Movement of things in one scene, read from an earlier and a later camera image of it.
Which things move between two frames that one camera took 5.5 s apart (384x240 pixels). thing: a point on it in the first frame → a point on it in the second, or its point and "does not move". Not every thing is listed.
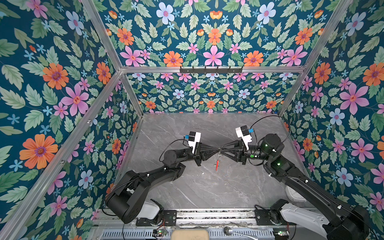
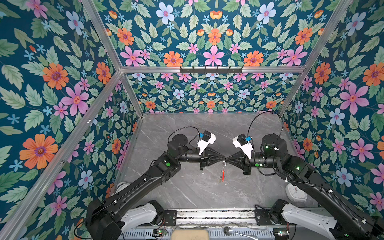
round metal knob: [228, 231] does not move
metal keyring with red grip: [217, 165] → [223, 173]
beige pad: [190, 234] does not move
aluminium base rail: [246, 216] does not move
